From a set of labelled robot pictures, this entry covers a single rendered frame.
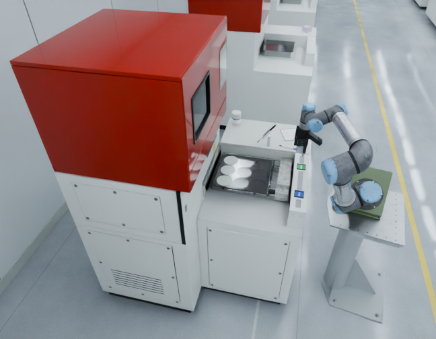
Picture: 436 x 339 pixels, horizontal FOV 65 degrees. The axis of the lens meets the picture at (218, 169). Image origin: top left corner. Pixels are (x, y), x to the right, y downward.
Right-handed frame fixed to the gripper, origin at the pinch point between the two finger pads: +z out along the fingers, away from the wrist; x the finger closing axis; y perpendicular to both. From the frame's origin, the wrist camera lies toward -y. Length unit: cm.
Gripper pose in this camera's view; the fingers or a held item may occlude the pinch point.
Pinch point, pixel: (303, 155)
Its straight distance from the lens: 221.1
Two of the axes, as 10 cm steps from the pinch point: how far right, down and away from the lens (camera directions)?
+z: 0.1, 7.7, 6.4
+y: -9.8, -1.3, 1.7
